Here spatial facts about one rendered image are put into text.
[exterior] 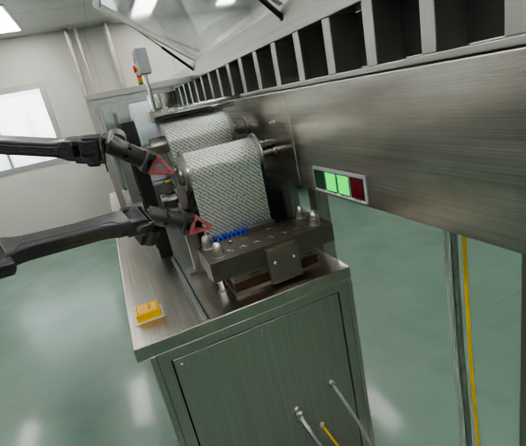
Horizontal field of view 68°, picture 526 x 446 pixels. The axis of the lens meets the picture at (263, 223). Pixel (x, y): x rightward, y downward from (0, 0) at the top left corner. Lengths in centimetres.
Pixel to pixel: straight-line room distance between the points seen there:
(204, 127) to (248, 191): 33
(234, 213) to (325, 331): 47
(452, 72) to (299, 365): 93
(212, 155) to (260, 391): 74
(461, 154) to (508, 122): 10
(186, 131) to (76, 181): 543
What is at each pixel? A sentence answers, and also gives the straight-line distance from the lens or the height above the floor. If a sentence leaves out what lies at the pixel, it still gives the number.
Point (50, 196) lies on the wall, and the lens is 690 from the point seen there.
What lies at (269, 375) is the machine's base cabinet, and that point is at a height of 65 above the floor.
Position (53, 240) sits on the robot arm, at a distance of 108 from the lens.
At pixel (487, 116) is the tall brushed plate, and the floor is 135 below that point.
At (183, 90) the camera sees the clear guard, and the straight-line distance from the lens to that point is 229.
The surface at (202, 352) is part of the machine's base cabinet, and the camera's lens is 115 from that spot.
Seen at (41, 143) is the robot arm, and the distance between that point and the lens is 130.
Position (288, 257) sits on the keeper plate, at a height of 98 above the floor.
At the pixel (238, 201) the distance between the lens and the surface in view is 129.
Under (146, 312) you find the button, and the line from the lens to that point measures 120.
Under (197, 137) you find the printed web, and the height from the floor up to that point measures 134.
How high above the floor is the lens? 145
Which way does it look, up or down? 18 degrees down
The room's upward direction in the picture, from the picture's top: 12 degrees counter-clockwise
